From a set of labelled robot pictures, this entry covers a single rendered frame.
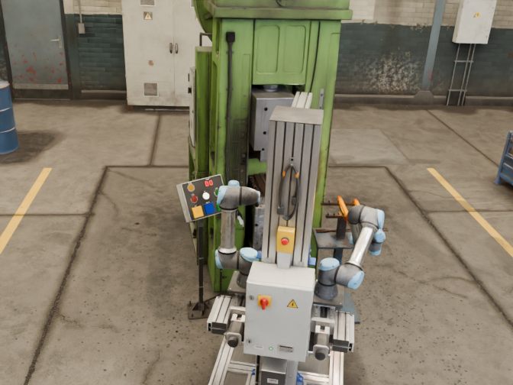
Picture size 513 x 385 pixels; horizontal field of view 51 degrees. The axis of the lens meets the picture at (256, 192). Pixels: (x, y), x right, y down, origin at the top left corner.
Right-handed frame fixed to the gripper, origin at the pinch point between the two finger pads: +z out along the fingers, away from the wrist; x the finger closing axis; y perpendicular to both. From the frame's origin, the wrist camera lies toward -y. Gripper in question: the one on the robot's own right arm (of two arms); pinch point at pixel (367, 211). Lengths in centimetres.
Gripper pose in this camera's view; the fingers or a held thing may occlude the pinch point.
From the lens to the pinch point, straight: 403.6
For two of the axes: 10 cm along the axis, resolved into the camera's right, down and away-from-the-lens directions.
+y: -0.4, 9.0, 4.3
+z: -0.7, -4.3, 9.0
